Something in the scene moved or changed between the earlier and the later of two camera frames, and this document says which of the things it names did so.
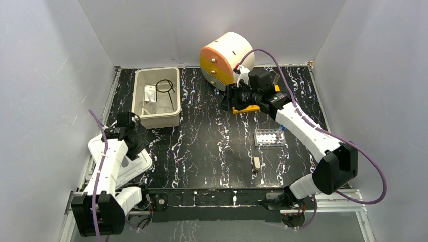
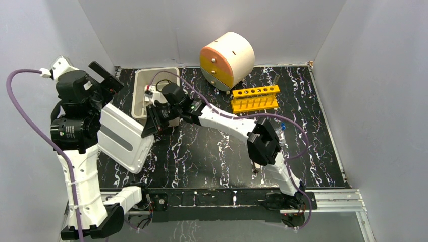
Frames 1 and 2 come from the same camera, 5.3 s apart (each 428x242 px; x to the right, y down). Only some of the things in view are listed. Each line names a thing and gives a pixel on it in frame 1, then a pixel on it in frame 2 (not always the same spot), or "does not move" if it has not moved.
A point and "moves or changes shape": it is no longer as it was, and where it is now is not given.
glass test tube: [276, 78] does not move
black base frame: [273, 205] does not move
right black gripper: [233, 92] -> [153, 124]
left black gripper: [134, 145] -> [101, 82]
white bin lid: [129, 168] moves or changes shape
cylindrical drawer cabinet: [218, 60] does not move
